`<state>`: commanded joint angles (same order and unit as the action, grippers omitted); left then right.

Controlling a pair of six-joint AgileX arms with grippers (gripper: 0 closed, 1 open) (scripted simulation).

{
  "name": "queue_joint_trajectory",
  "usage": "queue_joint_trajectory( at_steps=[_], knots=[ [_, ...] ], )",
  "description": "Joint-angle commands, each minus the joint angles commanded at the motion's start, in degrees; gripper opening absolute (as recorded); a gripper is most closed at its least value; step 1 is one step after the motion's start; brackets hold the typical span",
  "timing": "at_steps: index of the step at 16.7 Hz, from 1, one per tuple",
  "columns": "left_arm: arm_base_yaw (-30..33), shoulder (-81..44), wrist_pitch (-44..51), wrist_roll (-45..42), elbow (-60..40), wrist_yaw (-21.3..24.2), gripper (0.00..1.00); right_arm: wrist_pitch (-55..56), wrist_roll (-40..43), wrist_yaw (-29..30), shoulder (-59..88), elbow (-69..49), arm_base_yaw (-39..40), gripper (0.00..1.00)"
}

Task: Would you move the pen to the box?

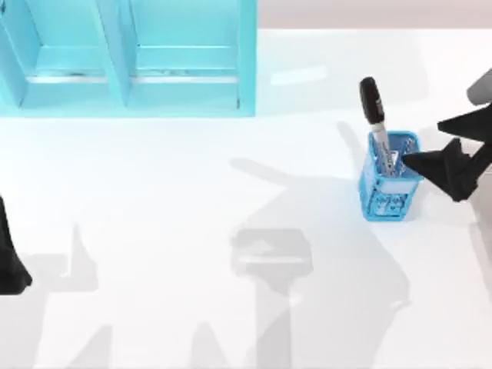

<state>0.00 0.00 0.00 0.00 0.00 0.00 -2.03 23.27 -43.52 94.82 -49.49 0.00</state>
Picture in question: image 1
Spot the pale grey rounded box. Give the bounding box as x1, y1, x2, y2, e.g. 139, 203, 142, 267
466, 68, 492, 106

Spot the blue mesh pen holder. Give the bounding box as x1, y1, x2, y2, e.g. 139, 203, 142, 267
358, 130, 425, 223

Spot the black and white marker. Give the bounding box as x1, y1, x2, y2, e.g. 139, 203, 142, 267
358, 76, 398, 176

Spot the light blue rack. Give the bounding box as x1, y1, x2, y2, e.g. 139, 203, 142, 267
0, 0, 258, 118

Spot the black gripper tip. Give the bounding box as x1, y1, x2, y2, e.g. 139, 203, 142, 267
0, 195, 34, 297

